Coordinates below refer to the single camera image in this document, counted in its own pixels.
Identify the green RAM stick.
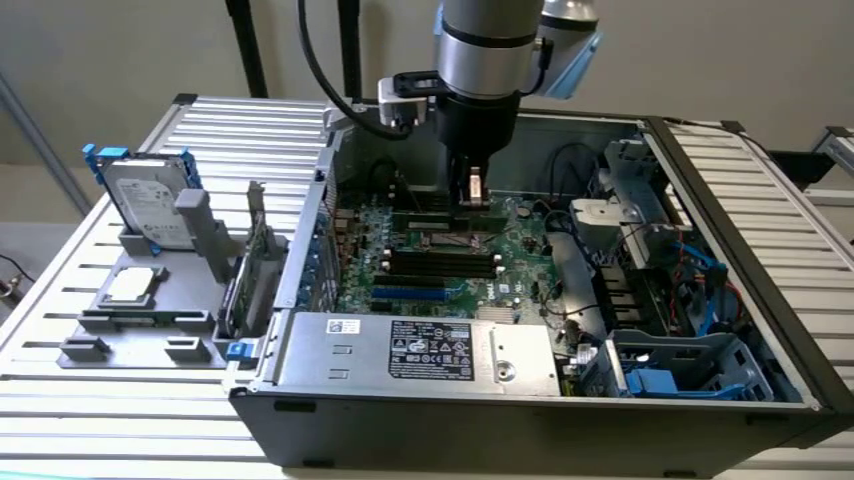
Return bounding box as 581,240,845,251
390,210,511,234

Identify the small aluminium heatsink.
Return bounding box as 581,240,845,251
475,305,521,325

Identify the black looped wire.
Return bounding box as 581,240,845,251
546,143,609,211

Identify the black RAM slot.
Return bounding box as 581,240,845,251
387,259,499,280
389,246,499,266

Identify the blue plastic disk bay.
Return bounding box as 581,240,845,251
578,328,777,402

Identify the black stand pole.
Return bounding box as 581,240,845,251
224,0,270,99
337,0,366,101

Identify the silver hard disk blue frame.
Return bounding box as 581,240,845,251
82,143,203,257

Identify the open black PC case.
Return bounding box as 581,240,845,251
226,107,854,471

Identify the blue expansion slot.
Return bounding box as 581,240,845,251
371,285,447,302

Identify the black expansion slot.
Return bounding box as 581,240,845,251
371,273,447,288

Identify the blue wire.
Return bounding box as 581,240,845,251
671,238,729,337

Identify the silver CPU chip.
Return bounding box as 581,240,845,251
106,267,163,304

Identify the green motherboard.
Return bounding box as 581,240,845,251
330,192,589,396

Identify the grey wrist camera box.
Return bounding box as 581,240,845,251
377,72,443,132

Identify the grey parts rack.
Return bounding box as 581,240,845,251
58,180,290,370

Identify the grey metal drive cage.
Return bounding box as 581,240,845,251
567,139,695,266

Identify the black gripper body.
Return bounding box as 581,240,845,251
437,92,523,172

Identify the silver power supply unit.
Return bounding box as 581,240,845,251
270,311,561,398

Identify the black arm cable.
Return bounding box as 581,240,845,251
297,0,413,138

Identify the graphics card green board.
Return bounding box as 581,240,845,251
214,180,284,337

